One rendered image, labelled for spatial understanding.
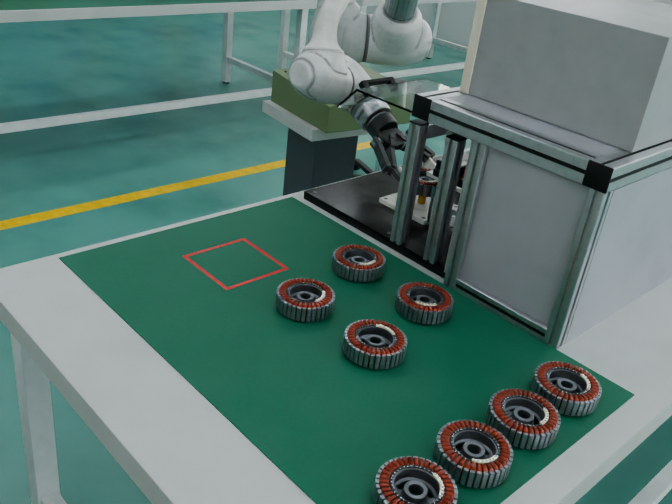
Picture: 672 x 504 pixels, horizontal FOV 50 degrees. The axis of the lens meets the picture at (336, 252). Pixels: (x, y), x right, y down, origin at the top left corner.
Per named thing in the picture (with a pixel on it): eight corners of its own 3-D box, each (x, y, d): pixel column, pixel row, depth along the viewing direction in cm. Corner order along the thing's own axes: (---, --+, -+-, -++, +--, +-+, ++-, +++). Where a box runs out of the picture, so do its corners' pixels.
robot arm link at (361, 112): (345, 119, 187) (358, 136, 185) (361, 94, 181) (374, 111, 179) (369, 114, 193) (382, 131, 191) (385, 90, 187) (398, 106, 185)
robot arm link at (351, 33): (306, 53, 249) (311, -12, 237) (359, 58, 250) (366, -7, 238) (306, 69, 235) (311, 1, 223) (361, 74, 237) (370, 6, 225)
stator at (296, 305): (265, 312, 136) (266, 296, 134) (289, 286, 145) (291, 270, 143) (320, 330, 133) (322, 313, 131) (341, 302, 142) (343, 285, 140)
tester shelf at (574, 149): (411, 115, 148) (414, 93, 146) (581, 82, 191) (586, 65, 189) (605, 194, 121) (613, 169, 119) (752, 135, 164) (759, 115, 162)
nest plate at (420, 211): (378, 202, 182) (379, 197, 181) (417, 190, 191) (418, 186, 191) (423, 225, 173) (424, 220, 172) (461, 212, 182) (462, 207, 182)
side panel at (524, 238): (442, 284, 153) (473, 140, 138) (451, 280, 155) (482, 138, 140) (555, 349, 136) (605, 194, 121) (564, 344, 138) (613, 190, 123)
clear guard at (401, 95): (336, 107, 169) (339, 82, 166) (405, 95, 184) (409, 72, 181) (443, 153, 149) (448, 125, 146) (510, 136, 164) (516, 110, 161)
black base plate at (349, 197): (303, 198, 184) (304, 190, 183) (459, 157, 224) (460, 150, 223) (444, 279, 155) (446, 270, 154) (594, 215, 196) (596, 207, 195)
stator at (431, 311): (394, 291, 148) (397, 276, 146) (449, 299, 147) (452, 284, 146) (394, 322, 138) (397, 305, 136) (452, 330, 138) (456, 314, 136)
